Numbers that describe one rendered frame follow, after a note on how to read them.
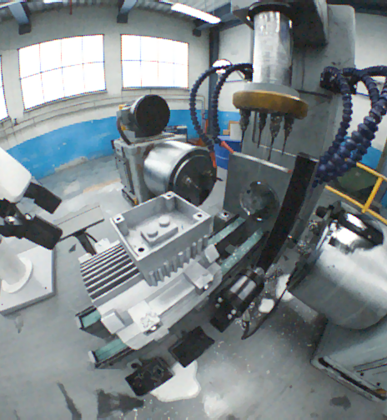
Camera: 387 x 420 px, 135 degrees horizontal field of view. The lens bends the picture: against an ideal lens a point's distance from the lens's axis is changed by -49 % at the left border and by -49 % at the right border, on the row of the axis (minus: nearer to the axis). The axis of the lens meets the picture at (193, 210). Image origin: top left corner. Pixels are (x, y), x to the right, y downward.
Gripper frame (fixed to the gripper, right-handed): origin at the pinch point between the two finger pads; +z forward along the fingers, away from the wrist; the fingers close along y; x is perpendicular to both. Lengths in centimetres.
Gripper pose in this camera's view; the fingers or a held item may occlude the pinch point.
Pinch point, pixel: (52, 217)
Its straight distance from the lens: 25.2
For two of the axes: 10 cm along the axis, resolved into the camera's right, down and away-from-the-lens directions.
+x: 6.5, -7.4, 1.7
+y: 6.6, 4.4, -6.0
